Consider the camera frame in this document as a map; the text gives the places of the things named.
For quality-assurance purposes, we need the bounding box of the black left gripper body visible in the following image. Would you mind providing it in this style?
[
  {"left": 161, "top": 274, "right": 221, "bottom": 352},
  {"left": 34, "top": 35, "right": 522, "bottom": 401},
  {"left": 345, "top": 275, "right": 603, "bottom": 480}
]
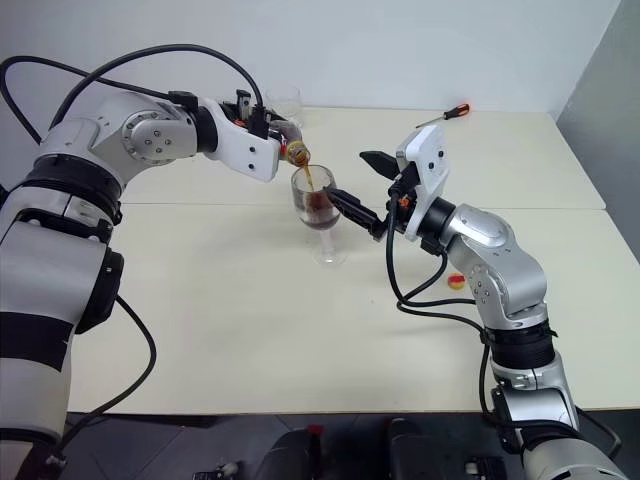
[{"left": 218, "top": 88, "right": 281, "bottom": 142}]

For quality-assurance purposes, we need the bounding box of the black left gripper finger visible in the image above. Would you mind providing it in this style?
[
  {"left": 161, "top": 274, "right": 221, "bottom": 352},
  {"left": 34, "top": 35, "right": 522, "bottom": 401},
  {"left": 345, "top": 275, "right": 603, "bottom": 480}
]
[{"left": 267, "top": 110, "right": 296, "bottom": 132}]

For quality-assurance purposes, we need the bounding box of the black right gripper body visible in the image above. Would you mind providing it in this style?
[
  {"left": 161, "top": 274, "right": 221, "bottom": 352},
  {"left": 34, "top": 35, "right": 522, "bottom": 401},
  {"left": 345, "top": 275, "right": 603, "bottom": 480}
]
[{"left": 369, "top": 162, "right": 426, "bottom": 242}]

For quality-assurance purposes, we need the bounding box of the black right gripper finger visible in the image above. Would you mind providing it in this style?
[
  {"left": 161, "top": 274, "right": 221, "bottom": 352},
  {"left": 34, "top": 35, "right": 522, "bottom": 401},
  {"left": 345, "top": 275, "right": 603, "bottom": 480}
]
[
  {"left": 359, "top": 149, "right": 402, "bottom": 181},
  {"left": 323, "top": 185, "right": 387, "bottom": 240}
]

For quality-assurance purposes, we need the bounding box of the clear wine glass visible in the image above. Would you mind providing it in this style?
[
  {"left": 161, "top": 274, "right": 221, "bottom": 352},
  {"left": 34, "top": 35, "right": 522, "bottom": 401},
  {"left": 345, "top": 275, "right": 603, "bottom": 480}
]
[{"left": 291, "top": 164, "right": 347, "bottom": 266}]

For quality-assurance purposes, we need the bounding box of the small cola bottle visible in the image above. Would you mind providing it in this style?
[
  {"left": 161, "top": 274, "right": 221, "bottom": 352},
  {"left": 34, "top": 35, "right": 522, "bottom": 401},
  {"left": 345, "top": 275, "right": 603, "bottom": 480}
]
[{"left": 272, "top": 118, "right": 312, "bottom": 169}]

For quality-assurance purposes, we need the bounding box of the dark rounded shape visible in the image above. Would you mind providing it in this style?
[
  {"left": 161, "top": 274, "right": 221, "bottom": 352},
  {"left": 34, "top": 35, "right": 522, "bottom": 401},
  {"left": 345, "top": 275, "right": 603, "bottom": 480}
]
[
  {"left": 387, "top": 417, "right": 446, "bottom": 480},
  {"left": 259, "top": 427, "right": 326, "bottom": 480}
]

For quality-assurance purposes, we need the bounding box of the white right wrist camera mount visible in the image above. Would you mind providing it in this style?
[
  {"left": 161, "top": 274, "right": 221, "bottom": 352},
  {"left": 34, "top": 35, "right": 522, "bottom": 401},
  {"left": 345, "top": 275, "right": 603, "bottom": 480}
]
[{"left": 394, "top": 124, "right": 454, "bottom": 244}]

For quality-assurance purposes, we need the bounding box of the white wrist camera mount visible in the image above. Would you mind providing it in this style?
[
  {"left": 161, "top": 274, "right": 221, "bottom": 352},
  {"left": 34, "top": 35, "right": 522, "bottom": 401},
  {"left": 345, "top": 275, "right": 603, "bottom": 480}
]
[
  {"left": 394, "top": 124, "right": 454, "bottom": 244},
  {"left": 199, "top": 97, "right": 281, "bottom": 182}
]

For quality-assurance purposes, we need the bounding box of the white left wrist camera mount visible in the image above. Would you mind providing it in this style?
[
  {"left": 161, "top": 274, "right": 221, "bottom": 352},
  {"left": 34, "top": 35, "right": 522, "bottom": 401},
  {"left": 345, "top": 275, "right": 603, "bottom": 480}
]
[{"left": 199, "top": 97, "right": 281, "bottom": 182}]

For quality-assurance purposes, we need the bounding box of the orange black handled screwdriver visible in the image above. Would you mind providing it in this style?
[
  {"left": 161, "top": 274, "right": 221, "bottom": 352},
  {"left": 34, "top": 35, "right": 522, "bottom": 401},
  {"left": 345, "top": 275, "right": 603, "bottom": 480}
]
[{"left": 416, "top": 102, "right": 471, "bottom": 129}]

